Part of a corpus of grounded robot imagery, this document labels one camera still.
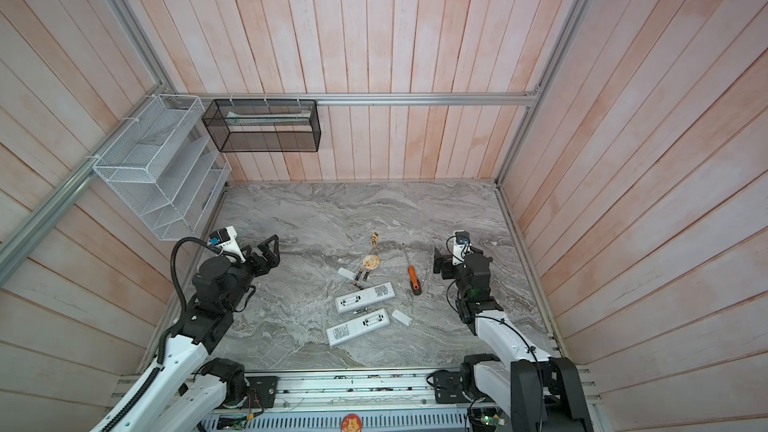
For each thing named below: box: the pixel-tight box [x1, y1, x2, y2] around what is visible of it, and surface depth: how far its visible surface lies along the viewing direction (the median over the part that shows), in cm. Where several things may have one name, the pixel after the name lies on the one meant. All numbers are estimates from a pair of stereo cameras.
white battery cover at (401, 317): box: [392, 309, 413, 327], surface depth 87 cm
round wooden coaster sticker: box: [363, 254, 381, 270], surface depth 100 cm
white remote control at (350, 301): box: [335, 282, 396, 314], surface depth 90 cm
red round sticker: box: [341, 413, 363, 432], surface depth 70 cm
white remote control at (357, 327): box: [326, 308, 391, 347], surface depth 85 cm
